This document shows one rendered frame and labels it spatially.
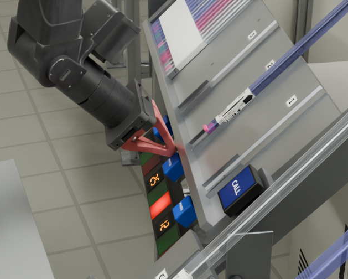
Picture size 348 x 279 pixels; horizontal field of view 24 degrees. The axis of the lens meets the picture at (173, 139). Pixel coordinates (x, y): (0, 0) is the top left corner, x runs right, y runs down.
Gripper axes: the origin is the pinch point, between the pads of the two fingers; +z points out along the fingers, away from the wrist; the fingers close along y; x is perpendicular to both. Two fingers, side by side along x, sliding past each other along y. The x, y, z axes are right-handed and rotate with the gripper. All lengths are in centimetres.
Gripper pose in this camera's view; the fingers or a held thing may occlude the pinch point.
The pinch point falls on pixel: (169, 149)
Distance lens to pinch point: 109.9
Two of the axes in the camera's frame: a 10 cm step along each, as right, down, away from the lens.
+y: -1.4, -5.0, 8.6
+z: 7.0, 5.6, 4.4
